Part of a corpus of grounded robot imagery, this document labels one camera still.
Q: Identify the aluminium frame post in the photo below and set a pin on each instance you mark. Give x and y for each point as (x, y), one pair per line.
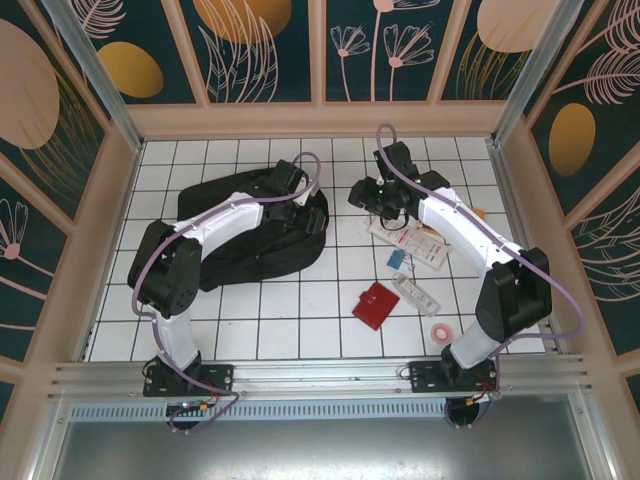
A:
(535, 70)
(100, 85)

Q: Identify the red wallet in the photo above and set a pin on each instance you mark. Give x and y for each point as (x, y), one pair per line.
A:
(375, 306)

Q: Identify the blue binder clip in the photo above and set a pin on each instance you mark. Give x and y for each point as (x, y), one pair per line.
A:
(396, 259)

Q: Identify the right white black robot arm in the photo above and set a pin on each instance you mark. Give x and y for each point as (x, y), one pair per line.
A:
(475, 240)

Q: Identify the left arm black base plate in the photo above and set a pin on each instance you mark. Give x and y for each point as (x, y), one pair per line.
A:
(215, 377)

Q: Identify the clear plastic pen box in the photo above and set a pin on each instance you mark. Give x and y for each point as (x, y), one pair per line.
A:
(416, 295)

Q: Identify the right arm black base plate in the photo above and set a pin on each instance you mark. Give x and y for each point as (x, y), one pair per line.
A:
(425, 377)

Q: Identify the white printed paper package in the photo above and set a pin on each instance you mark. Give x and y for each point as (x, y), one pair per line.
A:
(425, 250)

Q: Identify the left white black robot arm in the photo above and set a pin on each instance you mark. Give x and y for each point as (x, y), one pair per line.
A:
(175, 330)

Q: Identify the pink tape roll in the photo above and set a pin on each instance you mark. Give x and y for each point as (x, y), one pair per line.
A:
(441, 334)

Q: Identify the black backpack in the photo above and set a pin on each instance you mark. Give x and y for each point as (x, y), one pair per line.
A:
(280, 255)

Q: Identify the grey metal sheet panel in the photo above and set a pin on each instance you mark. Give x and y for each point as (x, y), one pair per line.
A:
(320, 450)

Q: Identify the aluminium mounting rail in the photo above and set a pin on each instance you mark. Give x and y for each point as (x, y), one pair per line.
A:
(320, 372)

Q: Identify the orange book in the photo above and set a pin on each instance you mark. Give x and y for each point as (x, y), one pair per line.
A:
(479, 212)

